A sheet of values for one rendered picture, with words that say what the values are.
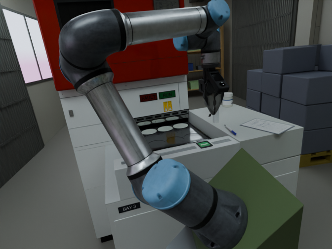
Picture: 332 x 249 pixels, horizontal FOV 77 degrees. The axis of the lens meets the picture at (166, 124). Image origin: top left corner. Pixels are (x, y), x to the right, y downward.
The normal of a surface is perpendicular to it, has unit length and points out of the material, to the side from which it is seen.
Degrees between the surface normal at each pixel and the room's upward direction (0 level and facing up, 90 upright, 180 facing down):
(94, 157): 90
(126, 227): 90
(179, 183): 61
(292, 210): 45
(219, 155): 90
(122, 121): 67
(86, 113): 90
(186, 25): 112
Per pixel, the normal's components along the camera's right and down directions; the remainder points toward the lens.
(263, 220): -0.77, -0.58
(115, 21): 0.40, -0.11
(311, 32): 0.11, 0.31
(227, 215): 0.21, -0.37
